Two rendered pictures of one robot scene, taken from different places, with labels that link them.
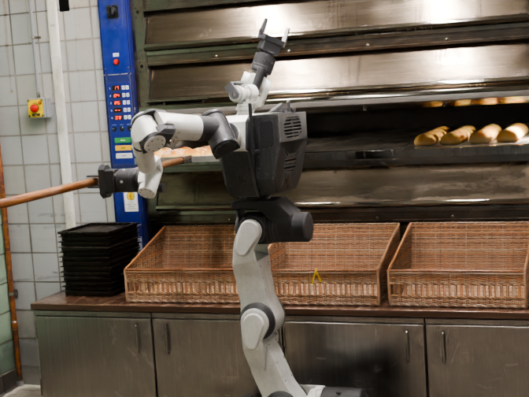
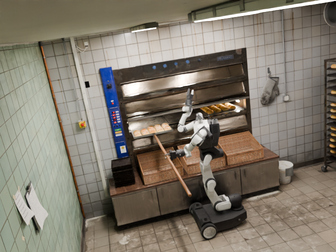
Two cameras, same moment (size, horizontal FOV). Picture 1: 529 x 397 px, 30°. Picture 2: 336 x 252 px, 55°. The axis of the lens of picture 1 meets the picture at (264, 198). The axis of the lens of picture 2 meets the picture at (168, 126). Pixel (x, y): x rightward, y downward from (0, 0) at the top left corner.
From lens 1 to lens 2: 2.54 m
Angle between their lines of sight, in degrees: 31
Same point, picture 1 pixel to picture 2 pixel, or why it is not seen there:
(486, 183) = (234, 122)
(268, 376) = (214, 197)
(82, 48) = (96, 100)
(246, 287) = (206, 174)
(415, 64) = (212, 91)
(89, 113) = (102, 122)
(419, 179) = not seen: hidden behind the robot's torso
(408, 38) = (210, 84)
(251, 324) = (211, 184)
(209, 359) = (176, 195)
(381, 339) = (228, 175)
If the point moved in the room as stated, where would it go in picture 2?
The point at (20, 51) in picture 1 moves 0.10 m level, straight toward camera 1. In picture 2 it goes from (70, 104) to (73, 104)
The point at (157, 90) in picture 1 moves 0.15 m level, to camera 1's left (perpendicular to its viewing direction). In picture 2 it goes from (128, 111) to (119, 113)
